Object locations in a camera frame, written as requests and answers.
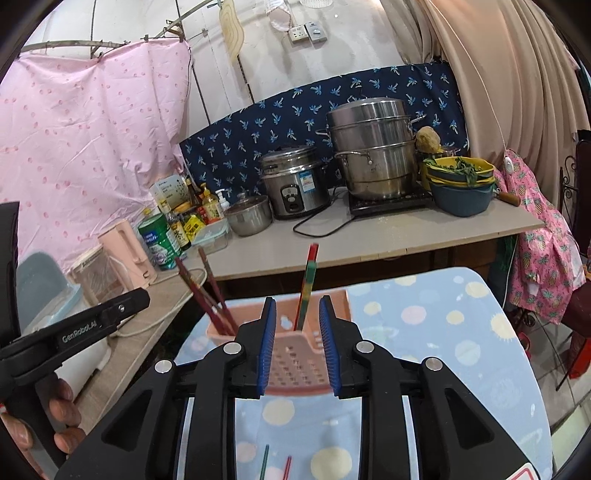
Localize blue drainer lid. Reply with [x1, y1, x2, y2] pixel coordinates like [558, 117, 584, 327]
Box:
[16, 251, 83, 324]

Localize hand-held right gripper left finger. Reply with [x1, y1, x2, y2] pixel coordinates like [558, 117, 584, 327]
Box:
[55, 298, 278, 480]

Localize pink electric kettle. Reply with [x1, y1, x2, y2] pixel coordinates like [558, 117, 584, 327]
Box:
[98, 219, 158, 291]

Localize white green carton box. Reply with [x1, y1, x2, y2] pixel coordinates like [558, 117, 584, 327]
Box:
[150, 174, 190, 213]

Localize dark red chopstick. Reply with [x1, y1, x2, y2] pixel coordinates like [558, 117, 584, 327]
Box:
[174, 257, 223, 335]

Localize white dish drainer tub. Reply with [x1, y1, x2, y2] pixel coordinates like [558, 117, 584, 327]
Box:
[18, 277, 112, 402]

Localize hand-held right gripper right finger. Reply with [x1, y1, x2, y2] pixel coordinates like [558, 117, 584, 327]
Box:
[318, 295, 542, 480]

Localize beige hanging cutting board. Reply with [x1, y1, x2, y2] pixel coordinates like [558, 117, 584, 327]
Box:
[218, 0, 246, 64]

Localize grey wood side counter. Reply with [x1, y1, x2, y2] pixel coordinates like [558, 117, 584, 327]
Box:
[71, 265, 208, 421]

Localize brown chopstick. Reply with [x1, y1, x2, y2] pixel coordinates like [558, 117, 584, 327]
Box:
[198, 248, 237, 335]

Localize beige back counter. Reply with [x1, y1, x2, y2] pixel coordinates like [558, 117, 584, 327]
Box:
[203, 185, 546, 282]

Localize black induction cooktop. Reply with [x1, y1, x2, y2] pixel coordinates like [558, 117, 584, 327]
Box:
[348, 185, 435, 217]

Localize red green chopsticks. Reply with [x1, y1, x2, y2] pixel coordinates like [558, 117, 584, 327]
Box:
[302, 243, 320, 330]

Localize loofah sponge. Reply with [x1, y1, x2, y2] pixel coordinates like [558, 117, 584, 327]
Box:
[414, 127, 443, 154]

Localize person's left hand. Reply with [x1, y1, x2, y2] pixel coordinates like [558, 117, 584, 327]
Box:
[0, 378, 87, 480]

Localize steel pot with glass lid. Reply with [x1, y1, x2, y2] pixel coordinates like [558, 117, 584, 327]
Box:
[225, 194, 273, 237]

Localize pink pineapple print apron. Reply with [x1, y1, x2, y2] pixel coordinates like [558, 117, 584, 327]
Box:
[501, 150, 588, 326]

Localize steel rice cooker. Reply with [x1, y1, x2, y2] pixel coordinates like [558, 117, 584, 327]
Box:
[259, 145, 331, 220]

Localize dark bottle yellow label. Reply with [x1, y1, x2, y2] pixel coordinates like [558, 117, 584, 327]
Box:
[166, 210, 192, 250]

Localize white pull cord switch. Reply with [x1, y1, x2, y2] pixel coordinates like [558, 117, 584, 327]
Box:
[429, 0, 516, 176]

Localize green leafy vegetables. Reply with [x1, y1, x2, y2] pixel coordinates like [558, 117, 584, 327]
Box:
[425, 157, 490, 182]

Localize pink dotted curtain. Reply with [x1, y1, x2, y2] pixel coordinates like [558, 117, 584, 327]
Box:
[0, 39, 193, 278]

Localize beige curtain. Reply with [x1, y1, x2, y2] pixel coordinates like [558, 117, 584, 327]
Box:
[413, 0, 591, 163]

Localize wooden tool handle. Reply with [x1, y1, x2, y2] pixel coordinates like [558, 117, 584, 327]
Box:
[492, 188, 522, 208]

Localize stacked steel steamer pot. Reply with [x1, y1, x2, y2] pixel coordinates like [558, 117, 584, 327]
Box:
[318, 97, 426, 202]

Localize pink perforated utensil holder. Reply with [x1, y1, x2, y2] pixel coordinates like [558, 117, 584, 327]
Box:
[205, 288, 352, 396]

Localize pale pink countertop appliance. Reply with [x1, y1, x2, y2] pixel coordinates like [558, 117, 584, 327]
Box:
[68, 244, 131, 310]

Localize navy printed cloth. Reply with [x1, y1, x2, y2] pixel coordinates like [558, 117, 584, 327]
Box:
[179, 62, 470, 195]

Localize white power cable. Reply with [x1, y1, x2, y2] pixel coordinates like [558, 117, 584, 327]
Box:
[108, 265, 206, 340]

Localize green tin can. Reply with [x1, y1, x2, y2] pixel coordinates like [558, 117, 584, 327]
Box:
[139, 213, 182, 271]

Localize yellow label oil bottle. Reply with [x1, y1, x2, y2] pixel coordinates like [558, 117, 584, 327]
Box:
[201, 187, 225, 223]

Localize black metal rack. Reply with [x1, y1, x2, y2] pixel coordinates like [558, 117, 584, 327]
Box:
[558, 129, 591, 393]

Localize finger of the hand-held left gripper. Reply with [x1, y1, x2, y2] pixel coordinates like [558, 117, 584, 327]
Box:
[97, 287, 152, 331]

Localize glass food container green lid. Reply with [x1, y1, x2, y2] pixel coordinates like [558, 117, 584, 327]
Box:
[191, 219, 230, 254]

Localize blue basin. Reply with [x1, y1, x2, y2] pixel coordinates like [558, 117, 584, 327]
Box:
[427, 178, 498, 218]

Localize yellow basin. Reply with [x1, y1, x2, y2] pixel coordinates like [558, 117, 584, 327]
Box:
[422, 157, 498, 189]

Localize blue printed tablecloth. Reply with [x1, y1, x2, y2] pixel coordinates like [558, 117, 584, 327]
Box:
[173, 265, 552, 480]

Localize metal curtain rod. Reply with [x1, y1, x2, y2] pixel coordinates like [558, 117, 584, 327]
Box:
[21, 0, 227, 59]

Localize black power cable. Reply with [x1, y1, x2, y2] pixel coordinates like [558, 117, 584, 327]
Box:
[293, 194, 357, 237]

